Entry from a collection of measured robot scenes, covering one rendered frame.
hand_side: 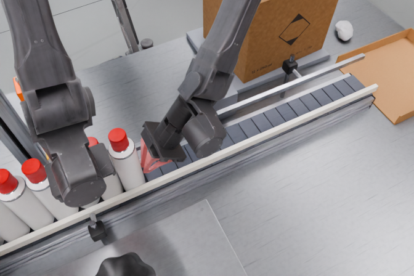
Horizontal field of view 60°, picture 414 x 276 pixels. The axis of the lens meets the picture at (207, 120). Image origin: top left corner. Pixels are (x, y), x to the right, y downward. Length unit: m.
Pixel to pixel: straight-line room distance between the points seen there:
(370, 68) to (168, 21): 1.72
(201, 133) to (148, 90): 0.46
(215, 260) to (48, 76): 0.49
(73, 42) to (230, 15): 2.06
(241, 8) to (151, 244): 0.50
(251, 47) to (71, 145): 0.60
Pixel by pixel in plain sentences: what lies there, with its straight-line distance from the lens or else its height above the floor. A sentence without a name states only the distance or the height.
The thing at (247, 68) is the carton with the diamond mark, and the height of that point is 0.91.
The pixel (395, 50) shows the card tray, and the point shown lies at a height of 0.83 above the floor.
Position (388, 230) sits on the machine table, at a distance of 0.94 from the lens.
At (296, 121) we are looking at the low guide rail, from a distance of 0.92.
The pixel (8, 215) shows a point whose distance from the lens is 0.79.
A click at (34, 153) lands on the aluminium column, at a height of 0.95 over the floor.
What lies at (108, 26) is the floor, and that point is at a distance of 2.69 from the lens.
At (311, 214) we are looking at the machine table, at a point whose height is 0.83.
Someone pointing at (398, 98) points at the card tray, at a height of 0.83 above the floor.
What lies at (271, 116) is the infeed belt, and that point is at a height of 0.88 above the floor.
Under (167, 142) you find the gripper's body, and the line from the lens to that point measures 0.72.
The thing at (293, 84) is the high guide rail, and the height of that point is 0.96.
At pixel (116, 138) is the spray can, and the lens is 0.68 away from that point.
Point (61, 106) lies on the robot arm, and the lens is 0.49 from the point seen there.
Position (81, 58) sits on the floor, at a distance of 2.50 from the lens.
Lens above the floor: 1.63
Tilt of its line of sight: 54 degrees down
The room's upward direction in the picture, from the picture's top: straight up
